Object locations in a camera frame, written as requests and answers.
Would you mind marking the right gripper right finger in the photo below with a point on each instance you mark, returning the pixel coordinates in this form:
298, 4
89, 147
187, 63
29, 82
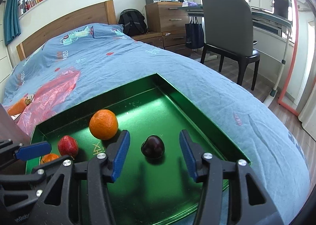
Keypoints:
249, 202

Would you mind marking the green metal tray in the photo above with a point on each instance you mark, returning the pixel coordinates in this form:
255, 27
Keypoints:
154, 186

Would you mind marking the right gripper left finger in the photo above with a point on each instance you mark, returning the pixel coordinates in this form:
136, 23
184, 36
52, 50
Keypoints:
53, 205

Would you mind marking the large front mandarin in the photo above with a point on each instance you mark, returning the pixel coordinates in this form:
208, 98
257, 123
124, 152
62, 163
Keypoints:
48, 158

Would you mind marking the wooden headboard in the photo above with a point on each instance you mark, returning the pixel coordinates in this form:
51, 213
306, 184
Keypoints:
103, 12

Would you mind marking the pink plastic sheet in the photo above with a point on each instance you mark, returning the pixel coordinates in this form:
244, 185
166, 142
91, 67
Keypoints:
47, 97

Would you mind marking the black copper electric kettle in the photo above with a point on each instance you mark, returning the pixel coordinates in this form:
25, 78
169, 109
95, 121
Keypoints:
10, 130

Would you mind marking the grey office chair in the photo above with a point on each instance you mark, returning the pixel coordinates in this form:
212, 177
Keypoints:
229, 33

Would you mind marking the red plum front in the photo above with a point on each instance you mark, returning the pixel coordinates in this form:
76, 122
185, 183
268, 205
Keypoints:
67, 145

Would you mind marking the dark plum front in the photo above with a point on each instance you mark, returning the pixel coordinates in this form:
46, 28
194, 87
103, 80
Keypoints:
153, 147

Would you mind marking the low wooden nightstand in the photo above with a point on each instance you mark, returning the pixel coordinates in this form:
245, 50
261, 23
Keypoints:
173, 41

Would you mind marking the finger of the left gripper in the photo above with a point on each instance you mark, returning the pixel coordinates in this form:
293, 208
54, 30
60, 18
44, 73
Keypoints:
33, 151

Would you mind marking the dark blue tote bag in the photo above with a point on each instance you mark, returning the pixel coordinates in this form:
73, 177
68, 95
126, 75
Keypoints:
194, 34

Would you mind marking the black backpack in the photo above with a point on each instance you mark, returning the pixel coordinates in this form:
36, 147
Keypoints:
133, 22

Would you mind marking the desk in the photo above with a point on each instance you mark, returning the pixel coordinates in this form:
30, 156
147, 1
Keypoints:
263, 18

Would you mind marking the carrot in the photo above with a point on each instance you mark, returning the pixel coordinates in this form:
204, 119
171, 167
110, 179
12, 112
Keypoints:
18, 106

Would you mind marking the left teal curtain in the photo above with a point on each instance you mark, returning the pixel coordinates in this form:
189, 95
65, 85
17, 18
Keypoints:
11, 21

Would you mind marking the blue cartoon bed sheet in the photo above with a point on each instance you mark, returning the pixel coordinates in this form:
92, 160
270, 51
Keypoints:
105, 58

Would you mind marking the wooden drawer cabinet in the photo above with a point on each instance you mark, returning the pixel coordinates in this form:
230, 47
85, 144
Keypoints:
166, 17

